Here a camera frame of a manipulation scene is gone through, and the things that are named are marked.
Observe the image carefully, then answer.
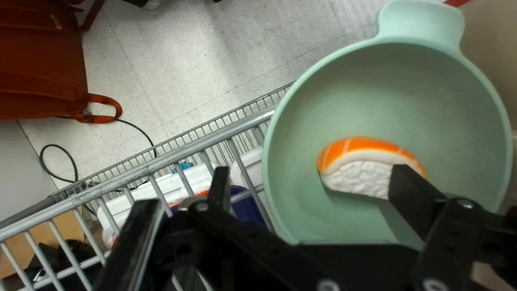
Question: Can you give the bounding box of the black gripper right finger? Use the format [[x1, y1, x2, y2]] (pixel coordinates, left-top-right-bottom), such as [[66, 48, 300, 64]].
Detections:
[[388, 163, 486, 291]]

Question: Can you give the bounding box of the toy apple slice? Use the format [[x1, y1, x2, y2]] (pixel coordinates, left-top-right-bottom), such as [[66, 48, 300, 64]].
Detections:
[[315, 135, 428, 202]]

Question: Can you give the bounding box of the small open cardboard box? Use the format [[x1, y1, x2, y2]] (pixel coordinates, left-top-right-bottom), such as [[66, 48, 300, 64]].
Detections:
[[0, 208, 87, 276]]

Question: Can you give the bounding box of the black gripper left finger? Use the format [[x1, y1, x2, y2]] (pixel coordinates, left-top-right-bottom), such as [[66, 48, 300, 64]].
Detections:
[[189, 164, 346, 291]]

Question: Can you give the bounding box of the metal wire shelf rack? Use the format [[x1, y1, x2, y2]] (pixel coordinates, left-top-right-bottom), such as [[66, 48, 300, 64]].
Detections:
[[0, 82, 292, 291]]

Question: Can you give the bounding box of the wooden box with red drawer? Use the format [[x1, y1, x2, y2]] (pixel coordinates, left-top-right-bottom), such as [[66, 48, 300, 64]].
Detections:
[[443, 0, 517, 131]]

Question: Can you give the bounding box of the mint green bowl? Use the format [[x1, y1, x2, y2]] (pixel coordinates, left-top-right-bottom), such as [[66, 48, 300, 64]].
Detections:
[[262, 0, 514, 252]]

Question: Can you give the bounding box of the black floor cable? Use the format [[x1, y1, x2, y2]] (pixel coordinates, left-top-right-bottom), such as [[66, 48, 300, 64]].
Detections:
[[39, 116, 158, 184]]

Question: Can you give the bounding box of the clear bin with blue contents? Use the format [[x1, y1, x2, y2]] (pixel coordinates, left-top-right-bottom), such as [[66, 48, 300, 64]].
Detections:
[[95, 150, 265, 244]]

